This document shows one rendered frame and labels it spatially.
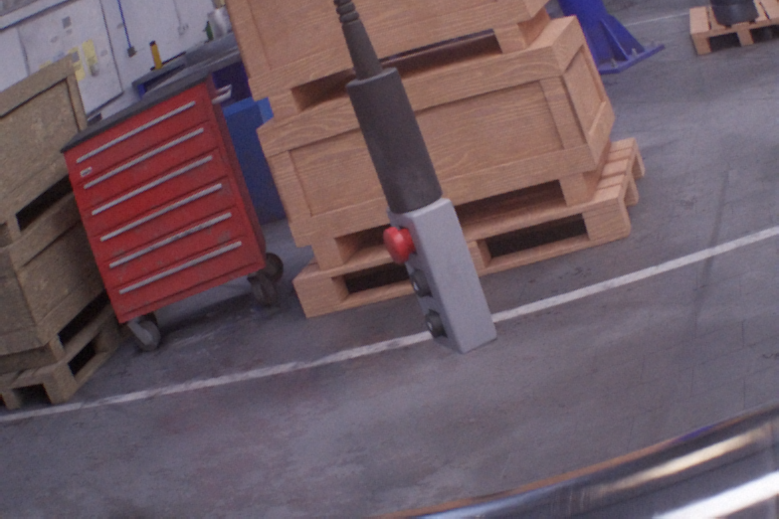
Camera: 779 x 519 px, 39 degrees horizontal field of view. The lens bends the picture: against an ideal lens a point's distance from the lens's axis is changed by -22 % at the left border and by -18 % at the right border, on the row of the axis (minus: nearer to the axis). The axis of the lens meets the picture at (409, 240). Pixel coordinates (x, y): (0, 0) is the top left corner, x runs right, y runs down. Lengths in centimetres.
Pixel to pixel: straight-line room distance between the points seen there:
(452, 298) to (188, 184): 384
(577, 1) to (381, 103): 666
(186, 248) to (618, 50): 358
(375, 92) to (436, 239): 13
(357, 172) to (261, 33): 63
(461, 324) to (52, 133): 441
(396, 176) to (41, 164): 426
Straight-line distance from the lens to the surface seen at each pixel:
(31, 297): 494
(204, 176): 490
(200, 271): 498
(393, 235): 111
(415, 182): 109
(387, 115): 108
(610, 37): 773
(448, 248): 110
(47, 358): 503
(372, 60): 109
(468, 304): 111
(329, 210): 463
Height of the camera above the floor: 127
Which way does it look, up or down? 14 degrees down
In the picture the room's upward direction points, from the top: 20 degrees counter-clockwise
